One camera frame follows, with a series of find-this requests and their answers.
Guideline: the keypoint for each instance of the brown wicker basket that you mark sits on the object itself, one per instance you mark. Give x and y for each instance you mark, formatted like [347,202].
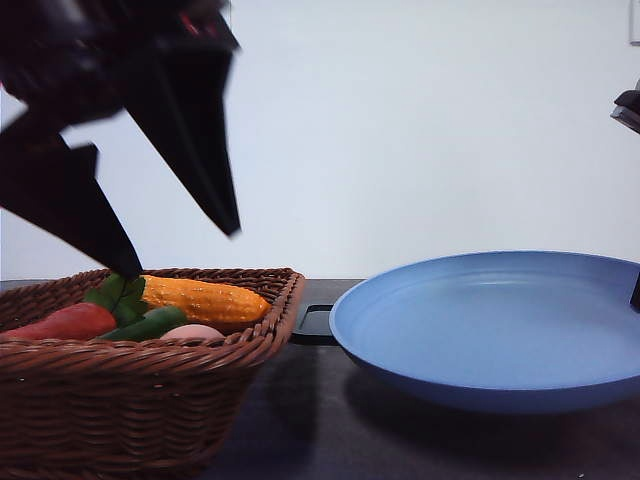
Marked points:
[155,408]

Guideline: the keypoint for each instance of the green toy cucumber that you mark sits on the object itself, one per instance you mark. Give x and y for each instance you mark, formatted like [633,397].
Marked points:
[155,323]

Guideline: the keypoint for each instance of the black rectangular tray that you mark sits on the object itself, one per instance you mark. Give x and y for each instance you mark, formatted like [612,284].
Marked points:
[315,327]

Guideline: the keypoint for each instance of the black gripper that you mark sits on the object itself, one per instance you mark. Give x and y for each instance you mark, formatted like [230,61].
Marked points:
[75,61]
[627,110]

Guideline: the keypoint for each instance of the orange toy carrot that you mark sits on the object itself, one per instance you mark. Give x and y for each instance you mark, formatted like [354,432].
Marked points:
[87,321]

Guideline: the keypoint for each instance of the yellow toy corn cob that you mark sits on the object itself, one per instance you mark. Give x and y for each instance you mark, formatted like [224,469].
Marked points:
[202,301]

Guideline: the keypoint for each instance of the white wall plate right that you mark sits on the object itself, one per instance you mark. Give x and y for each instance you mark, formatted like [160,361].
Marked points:
[634,22]

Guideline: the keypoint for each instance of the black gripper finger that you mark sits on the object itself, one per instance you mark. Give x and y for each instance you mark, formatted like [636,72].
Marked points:
[635,294]

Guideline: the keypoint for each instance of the brown egg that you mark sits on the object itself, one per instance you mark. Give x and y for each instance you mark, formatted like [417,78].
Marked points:
[196,331]

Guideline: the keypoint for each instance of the blue round plate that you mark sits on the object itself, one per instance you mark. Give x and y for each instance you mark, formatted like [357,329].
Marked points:
[498,331]

